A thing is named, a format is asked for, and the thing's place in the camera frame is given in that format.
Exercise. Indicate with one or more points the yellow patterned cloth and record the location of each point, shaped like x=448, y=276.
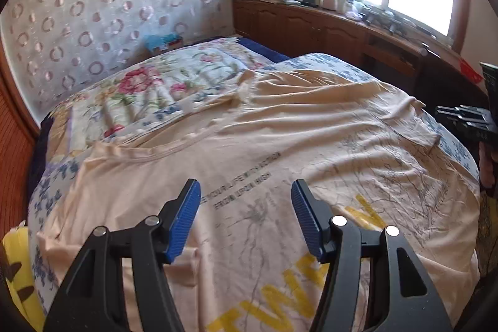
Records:
x=489, y=227

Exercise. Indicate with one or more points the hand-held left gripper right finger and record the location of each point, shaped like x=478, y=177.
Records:
x=305, y=217

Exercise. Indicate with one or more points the windowsill clutter of small items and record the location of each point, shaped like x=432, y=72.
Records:
x=381, y=19

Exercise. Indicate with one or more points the red plastic item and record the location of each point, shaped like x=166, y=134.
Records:
x=470, y=72

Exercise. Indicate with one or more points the blue floral bedsheet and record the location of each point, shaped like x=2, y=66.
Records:
x=50, y=192

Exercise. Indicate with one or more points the wooden cabinet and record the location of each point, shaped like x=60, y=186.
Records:
x=303, y=24

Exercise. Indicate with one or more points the yellow black cushion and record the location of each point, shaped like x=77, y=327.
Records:
x=23, y=258

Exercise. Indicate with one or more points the pink floral quilt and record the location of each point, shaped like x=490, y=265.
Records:
x=155, y=83

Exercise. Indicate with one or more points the navy blanket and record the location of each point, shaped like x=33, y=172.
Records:
x=268, y=52

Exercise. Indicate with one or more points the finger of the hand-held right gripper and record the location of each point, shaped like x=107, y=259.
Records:
x=451, y=116
x=472, y=109

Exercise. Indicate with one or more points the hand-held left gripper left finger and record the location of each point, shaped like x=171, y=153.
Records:
x=186, y=219

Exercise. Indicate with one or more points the cream printed t-shirt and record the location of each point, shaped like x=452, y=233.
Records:
x=272, y=129

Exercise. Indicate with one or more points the blue tissue pack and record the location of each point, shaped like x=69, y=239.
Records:
x=159, y=42

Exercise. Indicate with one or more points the wooden headboard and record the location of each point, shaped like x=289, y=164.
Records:
x=15, y=145

